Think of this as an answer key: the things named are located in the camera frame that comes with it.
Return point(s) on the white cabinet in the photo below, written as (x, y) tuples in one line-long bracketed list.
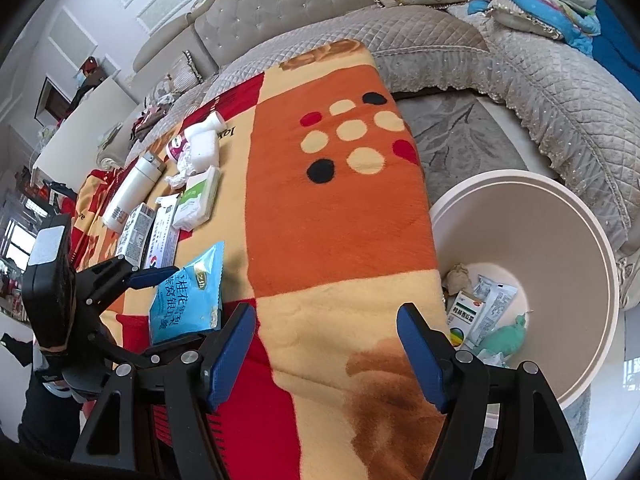
[(80, 130)]

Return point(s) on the grey patterned rug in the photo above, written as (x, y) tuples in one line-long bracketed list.
[(450, 135)]

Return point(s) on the small white bottle magenta label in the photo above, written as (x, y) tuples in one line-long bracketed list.
[(176, 146)]

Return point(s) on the person's left forearm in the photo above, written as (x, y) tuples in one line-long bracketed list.
[(45, 425)]

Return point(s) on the white tissue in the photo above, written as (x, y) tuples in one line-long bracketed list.
[(182, 172)]

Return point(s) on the teal fuzzy sock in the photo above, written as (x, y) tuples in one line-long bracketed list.
[(507, 337)]

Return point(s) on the green and white tissue pack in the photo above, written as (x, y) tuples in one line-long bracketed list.
[(197, 200)]

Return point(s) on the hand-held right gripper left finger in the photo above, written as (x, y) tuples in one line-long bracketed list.
[(230, 355)]

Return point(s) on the pile of household items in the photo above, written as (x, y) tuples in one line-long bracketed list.
[(90, 80)]

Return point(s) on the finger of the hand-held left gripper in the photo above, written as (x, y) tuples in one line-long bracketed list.
[(150, 358), (150, 278)]

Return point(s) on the orange and red patterned blanket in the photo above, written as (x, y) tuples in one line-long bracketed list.
[(325, 210)]

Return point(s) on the silver printed sachet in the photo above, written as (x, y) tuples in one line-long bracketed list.
[(495, 295)]

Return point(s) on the clear plastic wrapper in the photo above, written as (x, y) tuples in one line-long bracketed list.
[(492, 358)]

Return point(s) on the white box with blue logo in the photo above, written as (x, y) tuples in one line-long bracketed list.
[(162, 237)]

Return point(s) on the green and white milk carton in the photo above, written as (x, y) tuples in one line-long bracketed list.
[(135, 232)]

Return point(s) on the pile of dark clothes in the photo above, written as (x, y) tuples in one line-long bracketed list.
[(147, 122)]

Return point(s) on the colourful blue folded blanket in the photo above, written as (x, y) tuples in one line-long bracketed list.
[(535, 5)]

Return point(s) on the white thermos bottle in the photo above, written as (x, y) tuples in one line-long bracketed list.
[(127, 192)]

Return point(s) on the beige trash bin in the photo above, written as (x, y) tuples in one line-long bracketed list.
[(525, 220)]

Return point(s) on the white foam block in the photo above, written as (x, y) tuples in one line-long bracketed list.
[(205, 152)]

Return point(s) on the small beige fringed cushion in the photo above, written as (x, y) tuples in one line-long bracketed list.
[(192, 67)]

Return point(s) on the beige tissue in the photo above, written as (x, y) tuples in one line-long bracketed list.
[(457, 277)]

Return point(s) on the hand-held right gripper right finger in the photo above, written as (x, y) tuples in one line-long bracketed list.
[(420, 360)]

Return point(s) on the light blue snack packet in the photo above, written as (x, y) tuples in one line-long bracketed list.
[(190, 295)]

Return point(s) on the blue cushion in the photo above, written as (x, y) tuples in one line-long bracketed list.
[(617, 40)]

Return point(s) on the grey tufted sofa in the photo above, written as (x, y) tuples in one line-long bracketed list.
[(550, 85)]

